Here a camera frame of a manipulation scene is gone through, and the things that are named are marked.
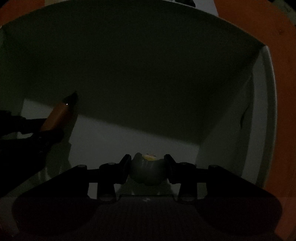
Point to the open white cardboard box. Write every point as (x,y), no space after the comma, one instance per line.
(151,76)

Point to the white box lid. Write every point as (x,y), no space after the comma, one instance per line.
(208,6)

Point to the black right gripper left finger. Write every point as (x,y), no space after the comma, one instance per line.
(79,204)

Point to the red tablecloth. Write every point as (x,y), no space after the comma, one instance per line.
(169,219)

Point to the dark green toy figure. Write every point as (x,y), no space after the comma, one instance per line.
(147,179)

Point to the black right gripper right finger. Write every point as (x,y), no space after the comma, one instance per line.
(233,208)

